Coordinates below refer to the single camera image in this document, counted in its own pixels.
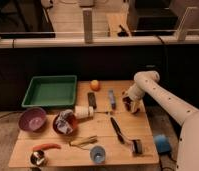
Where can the white horizontal rail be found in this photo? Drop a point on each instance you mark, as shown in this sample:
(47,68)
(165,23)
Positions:
(99,41)

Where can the white slanted bracket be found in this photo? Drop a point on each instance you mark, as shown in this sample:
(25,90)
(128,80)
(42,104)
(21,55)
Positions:
(185,23)

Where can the purple bowl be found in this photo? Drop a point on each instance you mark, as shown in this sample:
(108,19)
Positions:
(32,119)

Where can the black object on shelf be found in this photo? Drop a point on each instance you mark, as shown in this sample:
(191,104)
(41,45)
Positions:
(122,32)

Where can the yellow banana peel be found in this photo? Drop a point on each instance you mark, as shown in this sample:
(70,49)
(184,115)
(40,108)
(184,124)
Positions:
(83,141)

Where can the orange fruit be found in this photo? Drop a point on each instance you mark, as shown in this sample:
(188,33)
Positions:
(95,85)

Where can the dark red grape bunch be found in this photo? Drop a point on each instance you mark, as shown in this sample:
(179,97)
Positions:
(131,106)

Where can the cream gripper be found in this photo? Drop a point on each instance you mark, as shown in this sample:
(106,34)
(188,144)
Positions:
(124,94)

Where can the green plastic tray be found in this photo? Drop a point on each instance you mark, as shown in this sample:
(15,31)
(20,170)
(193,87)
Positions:
(51,91)

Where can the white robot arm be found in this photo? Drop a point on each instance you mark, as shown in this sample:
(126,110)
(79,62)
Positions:
(185,114)

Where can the metal cup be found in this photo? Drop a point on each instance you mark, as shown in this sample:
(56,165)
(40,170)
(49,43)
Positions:
(38,158)

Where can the crumpled white paper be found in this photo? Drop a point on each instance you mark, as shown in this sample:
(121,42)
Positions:
(64,122)

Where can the grey upright post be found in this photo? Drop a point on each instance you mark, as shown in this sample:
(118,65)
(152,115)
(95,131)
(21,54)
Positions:
(87,23)

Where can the orange carrot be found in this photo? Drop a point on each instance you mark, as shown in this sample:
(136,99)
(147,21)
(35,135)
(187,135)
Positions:
(46,146)

